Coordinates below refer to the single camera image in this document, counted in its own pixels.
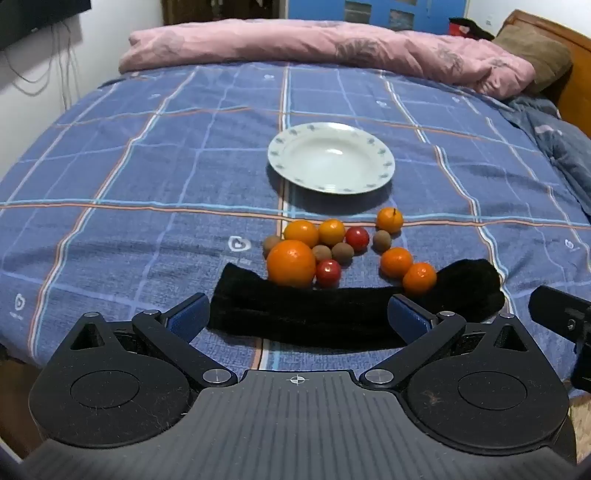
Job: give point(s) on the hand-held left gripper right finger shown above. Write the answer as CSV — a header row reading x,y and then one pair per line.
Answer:
x,y
407,318

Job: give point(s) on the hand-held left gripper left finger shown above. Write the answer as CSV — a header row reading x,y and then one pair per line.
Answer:
x,y
189,316

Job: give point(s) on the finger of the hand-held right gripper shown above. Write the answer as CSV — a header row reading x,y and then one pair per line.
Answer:
x,y
558,311

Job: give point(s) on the brown longan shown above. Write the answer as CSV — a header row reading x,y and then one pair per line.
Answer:
x,y
322,253
382,240
342,253
271,246

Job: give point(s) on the red cherry tomato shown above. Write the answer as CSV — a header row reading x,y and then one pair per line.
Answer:
x,y
357,238
328,272

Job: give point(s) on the small orange with stem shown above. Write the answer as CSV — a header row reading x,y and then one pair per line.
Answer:
x,y
389,220

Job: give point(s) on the large orange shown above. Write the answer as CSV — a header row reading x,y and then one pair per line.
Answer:
x,y
291,263

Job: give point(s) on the white floral rim plate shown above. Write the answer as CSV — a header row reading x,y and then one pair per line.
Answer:
x,y
330,157

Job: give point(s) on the black knitted cloth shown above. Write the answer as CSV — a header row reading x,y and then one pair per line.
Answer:
x,y
300,314

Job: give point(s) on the blue plaid bed sheet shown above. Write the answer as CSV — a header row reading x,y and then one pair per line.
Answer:
x,y
138,184

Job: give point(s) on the blue grey blanket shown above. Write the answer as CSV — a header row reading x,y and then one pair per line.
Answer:
x,y
554,134

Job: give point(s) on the wooden headboard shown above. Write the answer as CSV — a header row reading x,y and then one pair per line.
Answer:
x,y
577,60

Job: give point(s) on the brown pillow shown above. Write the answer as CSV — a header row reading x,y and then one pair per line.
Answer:
x,y
535,53

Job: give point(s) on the pink floral quilt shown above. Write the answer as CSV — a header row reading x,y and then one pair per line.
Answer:
x,y
300,44

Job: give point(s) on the red and black bag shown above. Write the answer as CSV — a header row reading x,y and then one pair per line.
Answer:
x,y
464,27

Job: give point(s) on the brown wooden door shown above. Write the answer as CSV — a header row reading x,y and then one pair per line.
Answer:
x,y
221,9

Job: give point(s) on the blue wardrobe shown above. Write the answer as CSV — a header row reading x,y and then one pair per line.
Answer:
x,y
369,9

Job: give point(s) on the black wall television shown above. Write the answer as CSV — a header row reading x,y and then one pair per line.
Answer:
x,y
37,16

